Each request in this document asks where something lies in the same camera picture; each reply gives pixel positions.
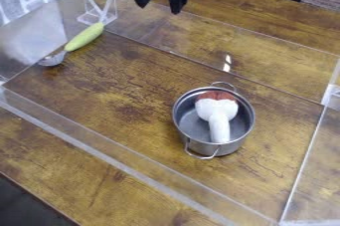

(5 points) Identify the white plush mushroom red cap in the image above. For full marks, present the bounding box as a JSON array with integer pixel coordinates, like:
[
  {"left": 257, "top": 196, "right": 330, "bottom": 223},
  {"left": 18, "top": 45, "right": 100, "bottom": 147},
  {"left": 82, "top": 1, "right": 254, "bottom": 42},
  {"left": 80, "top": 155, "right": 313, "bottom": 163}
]
[{"left": 194, "top": 91, "right": 238, "bottom": 143}]

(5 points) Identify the silver steel pot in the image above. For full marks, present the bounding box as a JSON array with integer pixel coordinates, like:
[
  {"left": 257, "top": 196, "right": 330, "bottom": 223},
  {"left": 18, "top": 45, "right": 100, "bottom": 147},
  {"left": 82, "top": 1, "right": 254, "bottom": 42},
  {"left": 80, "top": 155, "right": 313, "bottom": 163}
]
[{"left": 170, "top": 82, "right": 254, "bottom": 160}]

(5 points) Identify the clear acrylic triangle bracket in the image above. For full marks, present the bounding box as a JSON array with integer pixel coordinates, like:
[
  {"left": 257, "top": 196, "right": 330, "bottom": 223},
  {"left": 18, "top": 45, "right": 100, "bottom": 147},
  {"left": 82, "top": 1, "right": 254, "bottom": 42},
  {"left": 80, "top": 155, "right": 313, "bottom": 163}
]
[{"left": 77, "top": 0, "right": 118, "bottom": 25}]

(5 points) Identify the spoon with green handle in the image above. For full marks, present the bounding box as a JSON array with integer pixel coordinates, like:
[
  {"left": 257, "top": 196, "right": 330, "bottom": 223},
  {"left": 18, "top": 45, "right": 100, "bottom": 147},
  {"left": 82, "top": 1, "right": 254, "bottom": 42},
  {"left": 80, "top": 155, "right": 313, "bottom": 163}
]
[{"left": 38, "top": 22, "right": 104, "bottom": 67}]

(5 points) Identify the clear acrylic barrier front wall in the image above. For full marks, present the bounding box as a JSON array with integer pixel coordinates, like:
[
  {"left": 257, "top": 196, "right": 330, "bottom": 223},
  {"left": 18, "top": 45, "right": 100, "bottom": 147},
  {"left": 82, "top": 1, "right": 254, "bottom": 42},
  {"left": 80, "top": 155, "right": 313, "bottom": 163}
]
[{"left": 0, "top": 86, "right": 278, "bottom": 226}]

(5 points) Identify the clear acrylic right wall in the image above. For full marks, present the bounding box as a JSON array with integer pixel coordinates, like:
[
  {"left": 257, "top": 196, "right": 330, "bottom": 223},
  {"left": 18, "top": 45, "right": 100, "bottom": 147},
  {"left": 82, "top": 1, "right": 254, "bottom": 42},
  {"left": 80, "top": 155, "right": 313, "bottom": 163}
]
[{"left": 278, "top": 60, "right": 340, "bottom": 226}]

